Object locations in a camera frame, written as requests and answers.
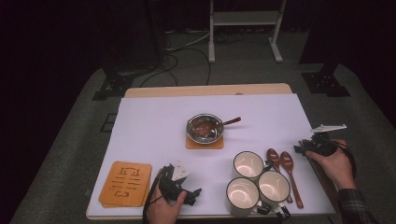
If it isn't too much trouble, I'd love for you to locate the wooden coaster with cut-outs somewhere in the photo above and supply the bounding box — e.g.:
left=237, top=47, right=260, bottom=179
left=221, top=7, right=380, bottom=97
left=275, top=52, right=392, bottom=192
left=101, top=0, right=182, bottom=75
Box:
left=101, top=201, right=149, bottom=209
left=98, top=161, right=153, bottom=206
left=185, top=133, right=225, bottom=150

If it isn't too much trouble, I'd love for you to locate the black floor cable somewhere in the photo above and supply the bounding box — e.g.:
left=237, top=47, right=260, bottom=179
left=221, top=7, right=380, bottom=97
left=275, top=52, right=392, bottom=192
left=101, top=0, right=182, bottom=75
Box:
left=139, top=53, right=180, bottom=88
left=183, top=48, right=213, bottom=87

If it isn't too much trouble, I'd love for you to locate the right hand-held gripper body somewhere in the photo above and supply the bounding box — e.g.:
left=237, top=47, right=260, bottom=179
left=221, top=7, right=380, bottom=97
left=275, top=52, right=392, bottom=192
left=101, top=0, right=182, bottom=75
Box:
left=307, top=123, right=347, bottom=157

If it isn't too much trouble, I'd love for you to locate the black stand base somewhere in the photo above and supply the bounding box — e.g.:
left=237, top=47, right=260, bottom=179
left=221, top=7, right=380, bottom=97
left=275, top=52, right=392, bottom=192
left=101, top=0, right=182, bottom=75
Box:
left=298, top=0, right=352, bottom=98
left=92, top=66, right=134, bottom=101

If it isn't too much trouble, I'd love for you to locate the white metal stand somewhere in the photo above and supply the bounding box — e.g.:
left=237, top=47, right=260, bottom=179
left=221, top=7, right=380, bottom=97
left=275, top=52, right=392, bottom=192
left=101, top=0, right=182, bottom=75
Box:
left=207, top=0, right=288, bottom=64

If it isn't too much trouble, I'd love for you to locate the person's right hand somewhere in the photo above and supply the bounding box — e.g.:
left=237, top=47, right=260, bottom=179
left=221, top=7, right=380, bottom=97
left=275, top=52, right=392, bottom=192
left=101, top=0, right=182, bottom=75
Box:
left=306, top=138, right=358, bottom=190

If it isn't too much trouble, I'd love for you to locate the white floor cable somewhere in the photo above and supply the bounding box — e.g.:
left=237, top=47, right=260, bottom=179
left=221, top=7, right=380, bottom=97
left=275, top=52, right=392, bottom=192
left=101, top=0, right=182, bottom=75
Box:
left=164, top=29, right=213, bottom=52

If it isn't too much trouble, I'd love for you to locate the shiny steel bowl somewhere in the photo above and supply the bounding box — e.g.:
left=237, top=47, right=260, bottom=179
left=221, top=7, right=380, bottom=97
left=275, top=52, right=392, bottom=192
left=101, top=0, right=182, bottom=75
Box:
left=186, top=113, right=225, bottom=146

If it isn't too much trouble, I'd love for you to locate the white cup with black rim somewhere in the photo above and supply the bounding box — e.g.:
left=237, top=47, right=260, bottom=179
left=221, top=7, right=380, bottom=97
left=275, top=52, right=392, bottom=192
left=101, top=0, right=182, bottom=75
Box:
left=233, top=150, right=275, bottom=183
left=226, top=176, right=272, bottom=218
left=257, top=170, right=292, bottom=222

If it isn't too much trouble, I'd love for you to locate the left hand-held gripper black cable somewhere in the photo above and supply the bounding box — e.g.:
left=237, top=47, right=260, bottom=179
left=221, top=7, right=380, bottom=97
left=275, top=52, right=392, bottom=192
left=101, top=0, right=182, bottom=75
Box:
left=142, top=167, right=166, bottom=223

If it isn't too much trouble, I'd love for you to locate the right hand-held gripper black cable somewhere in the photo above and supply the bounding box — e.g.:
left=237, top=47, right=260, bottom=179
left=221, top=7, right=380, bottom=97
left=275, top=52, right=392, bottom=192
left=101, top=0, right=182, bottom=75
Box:
left=334, top=140, right=358, bottom=180

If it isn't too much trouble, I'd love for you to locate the brown wooden spoon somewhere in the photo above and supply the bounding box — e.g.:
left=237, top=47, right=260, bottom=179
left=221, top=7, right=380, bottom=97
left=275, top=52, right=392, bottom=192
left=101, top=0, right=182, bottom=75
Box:
left=266, top=147, right=293, bottom=204
left=192, top=116, right=242, bottom=138
left=279, top=150, right=304, bottom=209

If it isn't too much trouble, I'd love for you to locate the hand-held gripper black cable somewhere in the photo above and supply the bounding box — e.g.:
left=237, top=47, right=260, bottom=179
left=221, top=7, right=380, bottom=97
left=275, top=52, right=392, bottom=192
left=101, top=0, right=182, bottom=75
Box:
left=142, top=167, right=166, bottom=223
left=334, top=140, right=358, bottom=180

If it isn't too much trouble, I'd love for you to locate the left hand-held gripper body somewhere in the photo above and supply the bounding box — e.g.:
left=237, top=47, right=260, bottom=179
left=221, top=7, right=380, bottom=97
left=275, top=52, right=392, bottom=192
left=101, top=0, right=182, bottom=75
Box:
left=159, top=160, right=194, bottom=202

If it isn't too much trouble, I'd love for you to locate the person's left hand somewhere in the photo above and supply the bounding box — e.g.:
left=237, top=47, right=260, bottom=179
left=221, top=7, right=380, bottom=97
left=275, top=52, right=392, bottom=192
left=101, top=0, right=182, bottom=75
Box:
left=145, top=186, right=188, bottom=224

